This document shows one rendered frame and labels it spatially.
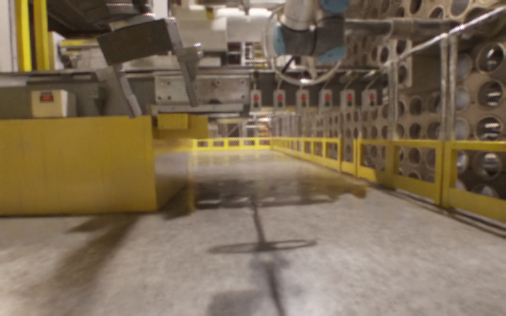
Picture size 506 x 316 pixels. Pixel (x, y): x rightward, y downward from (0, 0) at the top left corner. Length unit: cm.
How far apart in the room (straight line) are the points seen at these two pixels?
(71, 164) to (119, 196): 35
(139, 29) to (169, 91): 151
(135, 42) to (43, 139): 148
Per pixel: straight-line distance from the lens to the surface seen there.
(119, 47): 50
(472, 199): 169
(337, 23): 89
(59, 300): 94
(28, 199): 202
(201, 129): 165
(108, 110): 215
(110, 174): 170
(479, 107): 277
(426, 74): 292
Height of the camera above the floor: 44
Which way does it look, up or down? 5 degrees down
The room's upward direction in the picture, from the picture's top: 1 degrees counter-clockwise
